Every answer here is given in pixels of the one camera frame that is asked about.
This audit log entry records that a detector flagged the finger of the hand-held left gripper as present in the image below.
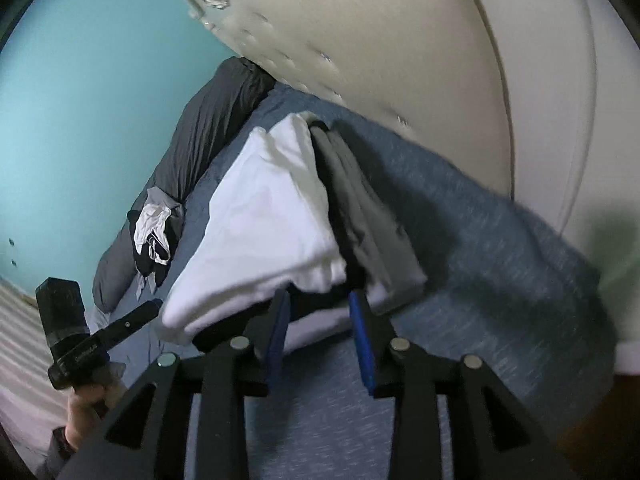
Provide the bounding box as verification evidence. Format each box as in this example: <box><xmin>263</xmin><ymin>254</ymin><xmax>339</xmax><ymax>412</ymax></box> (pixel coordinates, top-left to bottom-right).
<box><xmin>92</xmin><ymin>298</ymin><xmax>164</xmax><ymax>352</ymax></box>

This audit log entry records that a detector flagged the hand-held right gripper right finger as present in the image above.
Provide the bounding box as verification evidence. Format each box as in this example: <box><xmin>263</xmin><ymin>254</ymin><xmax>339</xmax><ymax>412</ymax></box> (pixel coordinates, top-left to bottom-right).
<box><xmin>348</xmin><ymin>290</ymin><xmax>576</xmax><ymax>480</ymax></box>

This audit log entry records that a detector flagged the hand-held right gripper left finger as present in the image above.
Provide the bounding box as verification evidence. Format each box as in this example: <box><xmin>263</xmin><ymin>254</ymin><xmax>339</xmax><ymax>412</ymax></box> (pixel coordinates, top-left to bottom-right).
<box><xmin>62</xmin><ymin>288</ymin><xmax>292</xmax><ymax>480</ymax></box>

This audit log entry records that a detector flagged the white long-sleeve shirt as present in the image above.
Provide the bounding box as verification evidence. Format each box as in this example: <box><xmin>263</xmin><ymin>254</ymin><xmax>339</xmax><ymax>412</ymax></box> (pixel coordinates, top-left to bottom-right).
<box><xmin>162</xmin><ymin>112</ymin><xmax>348</xmax><ymax>346</ymax></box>

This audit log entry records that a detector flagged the person's left forearm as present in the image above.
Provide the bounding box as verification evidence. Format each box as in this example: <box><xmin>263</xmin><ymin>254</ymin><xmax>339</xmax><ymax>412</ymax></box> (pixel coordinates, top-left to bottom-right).
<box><xmin>34</xmin><ymin>425</ymin><xmax>98</xmax><ymax>480</ymax></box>

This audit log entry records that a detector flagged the person's left hand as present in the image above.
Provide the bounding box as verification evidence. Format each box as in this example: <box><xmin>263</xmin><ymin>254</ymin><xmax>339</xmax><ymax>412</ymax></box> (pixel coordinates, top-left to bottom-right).
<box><xmin>65</xmin><ymin>365</ymin><xmax>128</xmax><ymax>453</ymax></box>

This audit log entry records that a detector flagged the crumpled grey garment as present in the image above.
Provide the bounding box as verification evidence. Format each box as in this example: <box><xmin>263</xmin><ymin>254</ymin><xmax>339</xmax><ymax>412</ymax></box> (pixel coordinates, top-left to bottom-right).
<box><xmin>134</xmin><ymin>185</ymin><xmax>183</xmax><ymax>303</ymax></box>

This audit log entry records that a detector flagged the cream curtain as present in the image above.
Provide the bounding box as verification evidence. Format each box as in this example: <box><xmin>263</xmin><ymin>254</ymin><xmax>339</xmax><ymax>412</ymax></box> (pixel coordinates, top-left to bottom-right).
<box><xmin>0</xmin><ymin>280</ymin><xmax>76</xmax><ymax>456</ymax></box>

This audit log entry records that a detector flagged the folded black garment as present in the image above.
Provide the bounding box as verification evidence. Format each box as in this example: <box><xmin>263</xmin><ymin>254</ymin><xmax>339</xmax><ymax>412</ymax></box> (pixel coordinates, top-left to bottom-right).
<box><xmin>192</xmin><ymin>117</ymin><xmax>368</xmax><ymax>353</ymax></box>

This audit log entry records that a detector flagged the crumpled white garment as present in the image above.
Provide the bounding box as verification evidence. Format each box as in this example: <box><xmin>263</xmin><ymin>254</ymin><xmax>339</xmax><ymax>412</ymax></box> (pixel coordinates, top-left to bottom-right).
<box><xmin>134</xmin><ymin>204</ymin><xmax>173</xmax><ymax>267</ymax></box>

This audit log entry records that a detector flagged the blue patterned bedspread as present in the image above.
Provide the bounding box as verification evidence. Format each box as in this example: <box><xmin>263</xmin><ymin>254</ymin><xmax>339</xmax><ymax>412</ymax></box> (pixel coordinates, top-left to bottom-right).
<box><xmin>97</xmin><ymin>82</ymin><xmax>621</xmax><ymax>480</ymax></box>

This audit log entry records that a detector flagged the dark grey bolster pillow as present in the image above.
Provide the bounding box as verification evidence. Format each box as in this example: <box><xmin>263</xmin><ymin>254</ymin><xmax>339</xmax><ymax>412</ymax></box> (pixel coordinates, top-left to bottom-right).
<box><xmin>92</xmin><ymin>56</ymin><xmax>277</xmax><ymax>313</ymax></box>

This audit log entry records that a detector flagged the cream tufted headboard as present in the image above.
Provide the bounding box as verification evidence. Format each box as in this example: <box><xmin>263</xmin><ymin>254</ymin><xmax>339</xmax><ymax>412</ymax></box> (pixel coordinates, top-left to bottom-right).
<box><xmin>150</xmin><ymin>0</ymin><xmax>640</xmax><ymax>376</ymax></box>

